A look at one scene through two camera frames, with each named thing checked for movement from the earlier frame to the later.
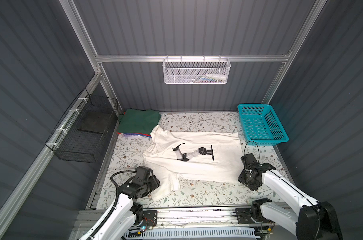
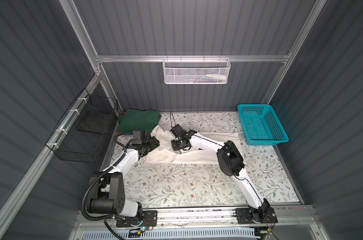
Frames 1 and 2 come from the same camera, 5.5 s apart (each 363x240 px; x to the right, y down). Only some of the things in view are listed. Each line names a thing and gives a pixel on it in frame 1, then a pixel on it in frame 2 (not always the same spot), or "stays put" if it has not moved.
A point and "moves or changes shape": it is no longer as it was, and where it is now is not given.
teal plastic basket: x=261 y=125 stays put
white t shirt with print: x=206 y=156 moves or changes shape
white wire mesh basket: x=196 y=71 stays put
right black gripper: x=251 y=186 to x=174 y=147
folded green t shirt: x=138 y=121 stays put
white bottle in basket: x=217 y=76 stays put
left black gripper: x=154 y=181 to x=153 y=142
